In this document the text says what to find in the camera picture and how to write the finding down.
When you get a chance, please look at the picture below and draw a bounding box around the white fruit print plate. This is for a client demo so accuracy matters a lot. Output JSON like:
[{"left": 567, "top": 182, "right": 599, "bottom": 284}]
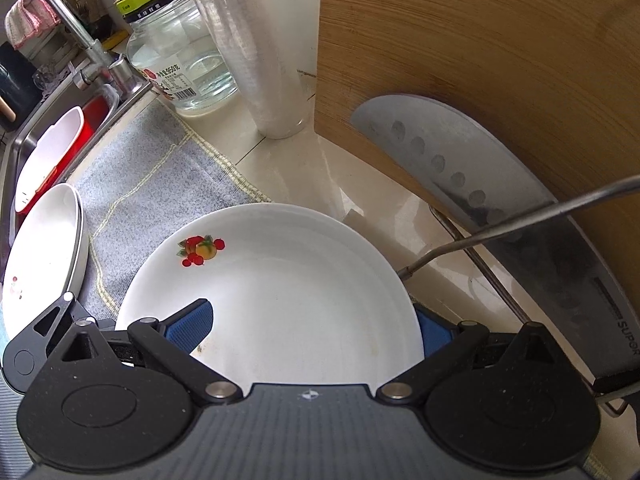
[
  {"left": 115, "top": 203, "right": 415, "bottom": 396},
  {"left": 270, "top": 203, "right": 420, "bottom": 323}
]

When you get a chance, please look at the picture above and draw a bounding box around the metal sink knob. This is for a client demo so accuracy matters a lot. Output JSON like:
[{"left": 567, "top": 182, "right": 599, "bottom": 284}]
[{"left": 107, "top": 55, "right": 137, "bottom": 97}]

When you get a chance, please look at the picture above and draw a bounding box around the glass jar with yellow lid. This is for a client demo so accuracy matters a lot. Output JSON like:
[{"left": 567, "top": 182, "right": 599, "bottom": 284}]
[{"left": 114, "top": 0, "right": 240, "bottom": 113}]

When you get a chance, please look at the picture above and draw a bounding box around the red basin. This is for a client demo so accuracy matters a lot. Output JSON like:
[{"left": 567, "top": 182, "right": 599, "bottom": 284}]
[{"left": 65, "top": 97, "right": 112, "bottom": 161}]

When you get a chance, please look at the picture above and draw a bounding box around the metal faucet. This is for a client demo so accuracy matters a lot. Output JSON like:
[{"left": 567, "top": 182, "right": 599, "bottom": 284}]
[{"left": 30, "top": 0, "right": 151, "bottom": 98}]

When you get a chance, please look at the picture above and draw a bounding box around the grey checkered dish cloth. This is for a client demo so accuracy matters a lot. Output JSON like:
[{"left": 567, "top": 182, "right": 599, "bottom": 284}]
[{"left": 0, "top": 102, "right": 273, "bottom": 480}]

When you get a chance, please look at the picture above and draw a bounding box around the kitchen knife with black handle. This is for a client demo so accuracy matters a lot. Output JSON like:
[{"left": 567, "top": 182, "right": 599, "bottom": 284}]
[{"left": 350, "top": 92, "right": 640, "bottom": 396}]

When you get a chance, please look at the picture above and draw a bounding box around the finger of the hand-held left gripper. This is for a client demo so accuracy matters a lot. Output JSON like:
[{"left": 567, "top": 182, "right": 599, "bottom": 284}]
[{"left": 27, "top": 291, "right": 103, "bottom": 348}]

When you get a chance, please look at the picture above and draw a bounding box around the pink cloth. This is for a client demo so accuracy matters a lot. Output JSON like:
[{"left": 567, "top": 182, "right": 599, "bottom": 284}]
[{"left": 5, "top": 0, "right": 61, "bottom": 51}]

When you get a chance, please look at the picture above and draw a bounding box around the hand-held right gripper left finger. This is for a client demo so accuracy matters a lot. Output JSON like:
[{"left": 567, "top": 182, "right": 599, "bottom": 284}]
[{"left": 47, "top": 299, "right": 241, "bottom": 405}]

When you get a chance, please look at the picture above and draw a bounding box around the stainless steel sink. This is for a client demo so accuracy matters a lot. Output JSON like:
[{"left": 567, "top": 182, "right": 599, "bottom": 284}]
[{"left": 0, "top": 80, "right": 151, "bottom": 271}]

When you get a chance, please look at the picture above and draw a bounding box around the metal wire rack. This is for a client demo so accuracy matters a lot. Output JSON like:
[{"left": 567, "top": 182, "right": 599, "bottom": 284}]
[{"left": 395, "top": 175, "right": 640, "bottom": 418}]

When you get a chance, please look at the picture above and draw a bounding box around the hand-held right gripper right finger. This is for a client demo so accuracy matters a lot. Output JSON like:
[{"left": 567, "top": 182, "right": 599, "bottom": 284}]
[{"left": 375, "top": 307, "right": 566, "bottom": 403}]

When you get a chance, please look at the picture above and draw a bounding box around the bamboo cutting board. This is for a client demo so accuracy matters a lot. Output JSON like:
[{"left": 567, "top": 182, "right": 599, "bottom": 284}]
[{"left": 314, "top": 0, "right": 640, "bottom": 391}]

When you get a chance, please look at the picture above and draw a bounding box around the stack of clear plastic cups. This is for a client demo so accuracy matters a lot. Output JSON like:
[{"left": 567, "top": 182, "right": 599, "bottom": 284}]
[{"left": 175, "top": 0, "right": 313, "bottom": 139}]

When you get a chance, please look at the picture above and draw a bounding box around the white plate with centre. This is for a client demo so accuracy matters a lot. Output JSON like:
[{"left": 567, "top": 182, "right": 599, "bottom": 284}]
[{"left": 1, "top": 183, "right": 90, "bottom": 343}]

